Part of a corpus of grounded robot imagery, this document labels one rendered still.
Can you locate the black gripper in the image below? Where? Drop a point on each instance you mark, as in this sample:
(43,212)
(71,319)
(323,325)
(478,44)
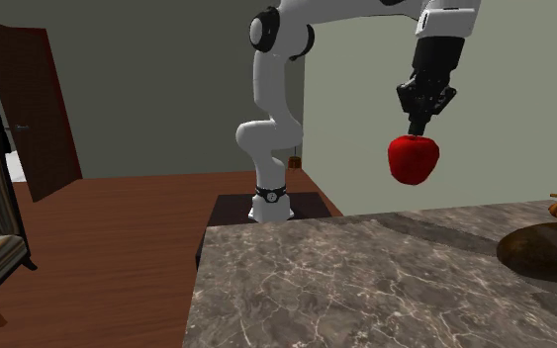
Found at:
(431,72)

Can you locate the red apple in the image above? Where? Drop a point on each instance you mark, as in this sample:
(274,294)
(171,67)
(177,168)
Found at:
(413,159)

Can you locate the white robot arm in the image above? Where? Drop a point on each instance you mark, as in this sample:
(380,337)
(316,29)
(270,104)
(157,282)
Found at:
(270,82)

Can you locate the small brown hanging object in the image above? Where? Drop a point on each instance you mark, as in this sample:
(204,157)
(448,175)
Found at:
(294,163)

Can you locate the dark robot stand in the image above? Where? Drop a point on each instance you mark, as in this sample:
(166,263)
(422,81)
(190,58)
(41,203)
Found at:
(312,206)

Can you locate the brown round loaf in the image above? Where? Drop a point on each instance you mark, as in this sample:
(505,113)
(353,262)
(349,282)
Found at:
(545,251)

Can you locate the dark brown wooden door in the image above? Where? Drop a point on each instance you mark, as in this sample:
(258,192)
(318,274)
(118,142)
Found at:
(29,106)

